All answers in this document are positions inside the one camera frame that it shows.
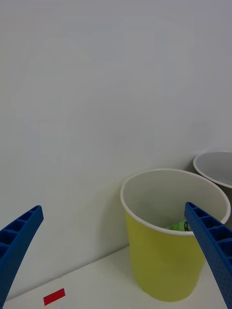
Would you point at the grey plastic bin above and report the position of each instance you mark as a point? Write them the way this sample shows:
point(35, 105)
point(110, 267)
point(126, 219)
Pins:
point(217, 166)

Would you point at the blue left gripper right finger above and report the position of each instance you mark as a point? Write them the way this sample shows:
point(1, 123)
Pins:
point(213, 246)

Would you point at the yellow-green plastic bin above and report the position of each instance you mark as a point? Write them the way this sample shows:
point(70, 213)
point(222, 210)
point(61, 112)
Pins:
point(164, 260)

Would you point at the green drink can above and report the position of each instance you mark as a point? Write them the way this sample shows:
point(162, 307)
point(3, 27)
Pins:
point(180, 226)

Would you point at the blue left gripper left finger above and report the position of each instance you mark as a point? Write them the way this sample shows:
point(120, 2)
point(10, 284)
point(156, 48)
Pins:
point(14, 246)

